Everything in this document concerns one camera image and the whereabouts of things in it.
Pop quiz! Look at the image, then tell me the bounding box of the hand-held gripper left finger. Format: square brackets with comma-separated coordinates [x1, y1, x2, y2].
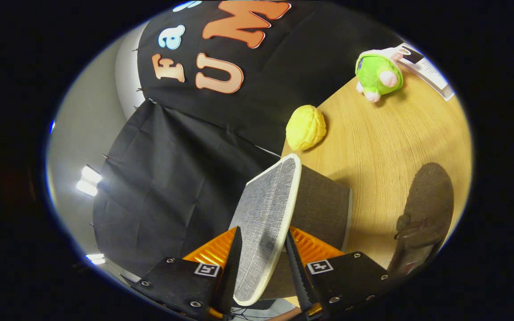
[131, 226, 243, 321]

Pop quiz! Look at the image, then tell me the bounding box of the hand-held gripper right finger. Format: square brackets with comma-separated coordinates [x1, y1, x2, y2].
[285, 226, 391, 321]

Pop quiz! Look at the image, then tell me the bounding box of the grey fabric storage box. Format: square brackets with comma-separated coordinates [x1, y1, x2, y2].
[229, 153, 353, 308]

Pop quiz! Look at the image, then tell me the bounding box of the brown fuzzy shoe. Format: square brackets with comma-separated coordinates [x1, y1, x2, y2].
[389, 163, 455, 278]

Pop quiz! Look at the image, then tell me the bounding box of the black backdrop cloth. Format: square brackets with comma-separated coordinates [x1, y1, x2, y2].
[93, 0, 400, 277]

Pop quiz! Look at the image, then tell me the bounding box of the yellow ridged toy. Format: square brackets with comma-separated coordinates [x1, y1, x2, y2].
[286, 105, 327, 151]

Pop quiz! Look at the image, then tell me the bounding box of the green and pink plush toy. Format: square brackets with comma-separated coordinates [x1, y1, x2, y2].
[355, 47, 405, 103]

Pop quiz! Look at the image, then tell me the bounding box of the white book with dark photo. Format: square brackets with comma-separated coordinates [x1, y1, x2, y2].
[395, 42, 456, 101]

